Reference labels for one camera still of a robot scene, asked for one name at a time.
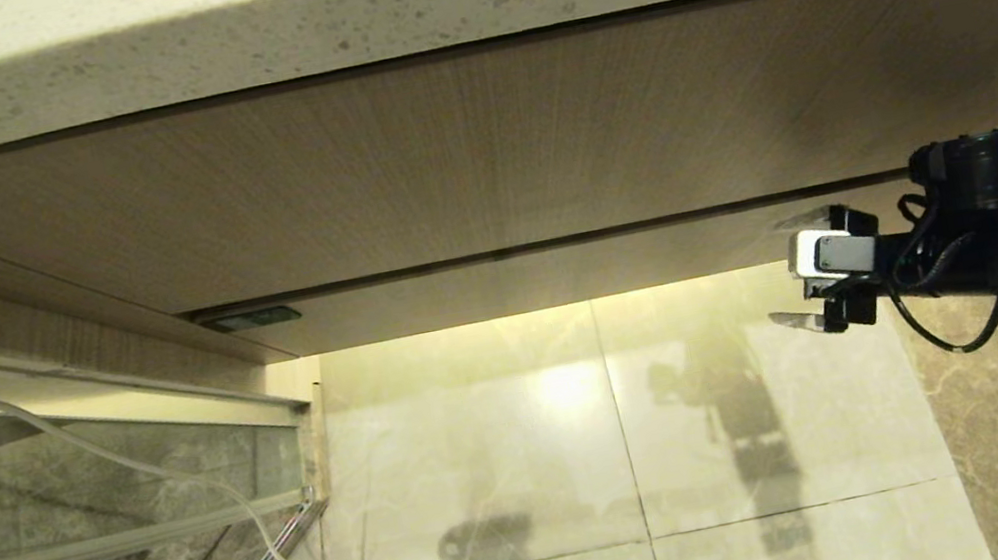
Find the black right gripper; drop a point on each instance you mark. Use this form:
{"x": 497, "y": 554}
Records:
{"x": 853, "y": 307}

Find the light wooden vanity drawer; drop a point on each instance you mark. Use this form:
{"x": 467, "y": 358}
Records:
{"x": 559, "y": 275}

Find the light wooden vanity cabinet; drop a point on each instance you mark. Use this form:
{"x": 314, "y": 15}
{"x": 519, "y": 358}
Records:
{"x": 478, "y": 152}

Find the aluminium glass door bar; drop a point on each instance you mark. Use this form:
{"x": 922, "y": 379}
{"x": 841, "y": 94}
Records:
{"x": 98, "y": 550}

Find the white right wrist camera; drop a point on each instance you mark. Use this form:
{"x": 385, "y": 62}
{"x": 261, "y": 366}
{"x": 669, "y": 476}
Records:
{"x": 805, "y": 257}

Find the aluminium shower track rail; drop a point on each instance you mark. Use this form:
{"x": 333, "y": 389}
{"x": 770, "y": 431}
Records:
{"x": 125, "y": 405}

